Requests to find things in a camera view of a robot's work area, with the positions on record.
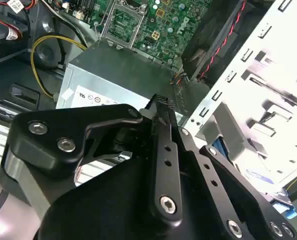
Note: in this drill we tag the hard disk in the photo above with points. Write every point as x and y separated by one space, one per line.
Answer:
258 177

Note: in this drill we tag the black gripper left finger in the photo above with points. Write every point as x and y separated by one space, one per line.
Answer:
51 140

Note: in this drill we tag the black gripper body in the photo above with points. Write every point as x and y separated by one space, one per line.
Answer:
108 205

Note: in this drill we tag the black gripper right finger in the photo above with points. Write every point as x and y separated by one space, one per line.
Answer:
213 180

